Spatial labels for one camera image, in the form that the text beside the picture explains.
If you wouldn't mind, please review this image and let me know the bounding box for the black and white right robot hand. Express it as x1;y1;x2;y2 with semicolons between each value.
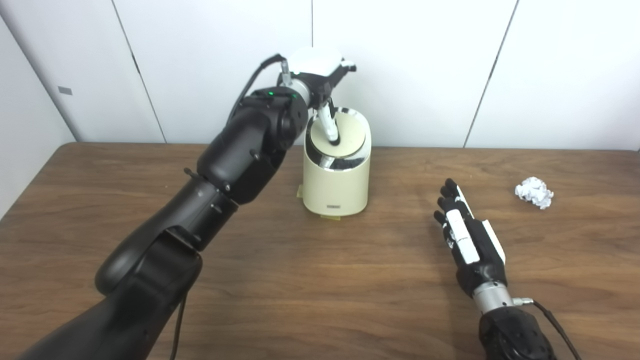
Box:
433;178;507;300

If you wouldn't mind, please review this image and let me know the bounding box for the cream-colored bin body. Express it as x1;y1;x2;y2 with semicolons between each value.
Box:
302;106;372;217

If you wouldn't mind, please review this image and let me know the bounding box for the white paper ball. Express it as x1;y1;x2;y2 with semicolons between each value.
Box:
515;176;555;210

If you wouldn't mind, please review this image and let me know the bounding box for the cream round bin lid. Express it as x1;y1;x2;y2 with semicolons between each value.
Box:
309;111;367;160

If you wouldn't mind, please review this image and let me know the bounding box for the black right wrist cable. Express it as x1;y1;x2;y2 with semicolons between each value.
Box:
512;297;583;360

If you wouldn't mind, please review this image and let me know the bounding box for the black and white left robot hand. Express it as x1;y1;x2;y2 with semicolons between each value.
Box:
277;46;357;147

